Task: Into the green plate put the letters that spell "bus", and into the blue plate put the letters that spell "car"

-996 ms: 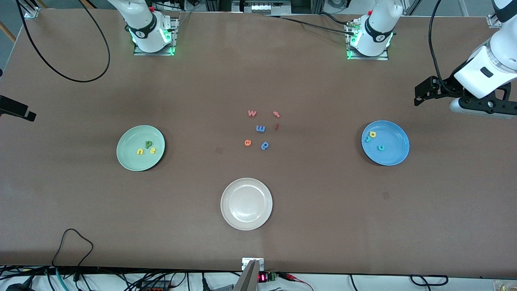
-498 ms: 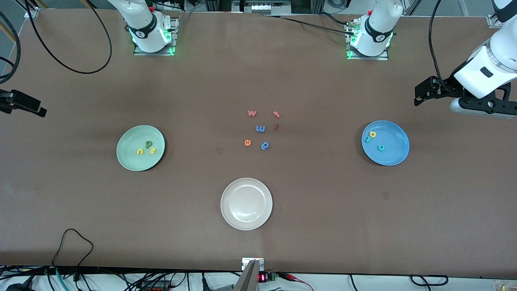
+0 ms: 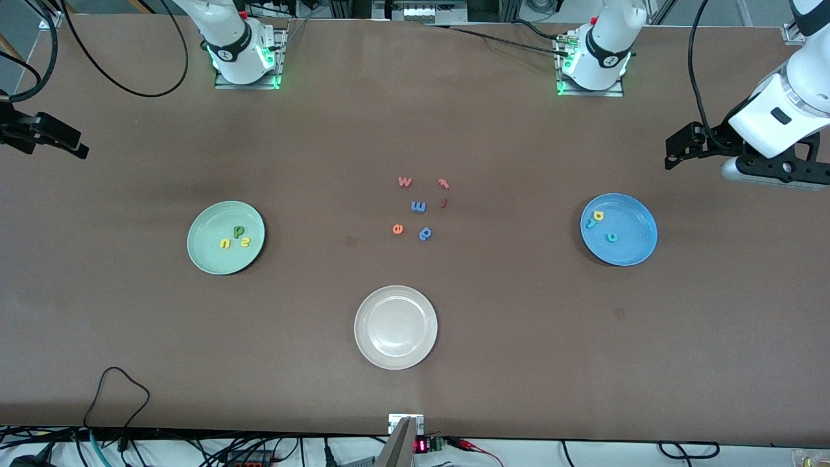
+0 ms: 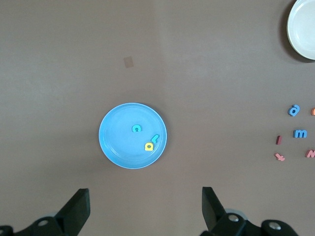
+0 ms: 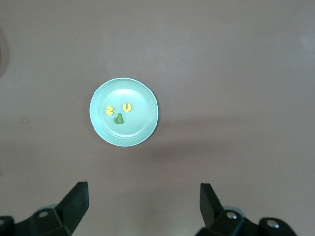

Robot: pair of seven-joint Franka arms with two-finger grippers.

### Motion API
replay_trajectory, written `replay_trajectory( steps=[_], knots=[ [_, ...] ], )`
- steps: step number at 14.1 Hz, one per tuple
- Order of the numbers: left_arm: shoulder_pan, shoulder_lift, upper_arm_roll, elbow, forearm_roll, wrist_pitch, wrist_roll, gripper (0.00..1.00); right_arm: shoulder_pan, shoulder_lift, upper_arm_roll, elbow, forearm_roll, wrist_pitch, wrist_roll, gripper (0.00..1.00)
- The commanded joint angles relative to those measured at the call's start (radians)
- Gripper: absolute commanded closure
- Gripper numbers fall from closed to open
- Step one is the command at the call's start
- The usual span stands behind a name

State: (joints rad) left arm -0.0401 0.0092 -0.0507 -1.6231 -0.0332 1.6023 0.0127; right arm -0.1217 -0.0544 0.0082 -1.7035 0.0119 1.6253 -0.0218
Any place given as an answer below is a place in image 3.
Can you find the white bracket plate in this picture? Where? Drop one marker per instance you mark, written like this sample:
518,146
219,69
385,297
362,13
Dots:
393,423

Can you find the aluminium frame post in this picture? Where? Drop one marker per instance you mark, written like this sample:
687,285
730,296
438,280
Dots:
794,29
48,19

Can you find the blue foam letter a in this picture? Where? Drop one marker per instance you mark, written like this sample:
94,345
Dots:
425,233

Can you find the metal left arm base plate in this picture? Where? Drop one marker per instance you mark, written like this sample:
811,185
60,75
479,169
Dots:
590,93

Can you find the silver camera mast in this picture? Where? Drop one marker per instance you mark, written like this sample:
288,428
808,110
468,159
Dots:
399,451

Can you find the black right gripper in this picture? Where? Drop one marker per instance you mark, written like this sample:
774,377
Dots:
14,128

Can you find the brown wooden stick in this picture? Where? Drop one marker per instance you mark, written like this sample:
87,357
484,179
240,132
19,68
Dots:
8,47

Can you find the small red display module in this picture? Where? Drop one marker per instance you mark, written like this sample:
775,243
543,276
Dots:
421,445

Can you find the blue foam letter m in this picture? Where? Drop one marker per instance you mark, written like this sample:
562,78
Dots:
418,206

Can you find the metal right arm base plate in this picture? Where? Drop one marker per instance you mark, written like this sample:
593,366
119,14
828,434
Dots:
246,86

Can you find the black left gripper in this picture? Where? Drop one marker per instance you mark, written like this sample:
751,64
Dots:
715,137

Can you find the green foam letter p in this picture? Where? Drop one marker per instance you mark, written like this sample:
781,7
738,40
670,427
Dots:
238,231

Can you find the blue plate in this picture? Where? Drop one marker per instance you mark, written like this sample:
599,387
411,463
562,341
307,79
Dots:
632,224

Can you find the green plate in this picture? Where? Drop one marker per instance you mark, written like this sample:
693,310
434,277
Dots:
207,250

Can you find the pink foam letter w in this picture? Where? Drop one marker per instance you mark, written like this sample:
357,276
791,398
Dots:
404,181

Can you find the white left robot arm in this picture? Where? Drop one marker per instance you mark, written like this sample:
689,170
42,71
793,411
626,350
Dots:
609,39

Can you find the grey connector box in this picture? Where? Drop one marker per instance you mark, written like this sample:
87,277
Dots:
418,11

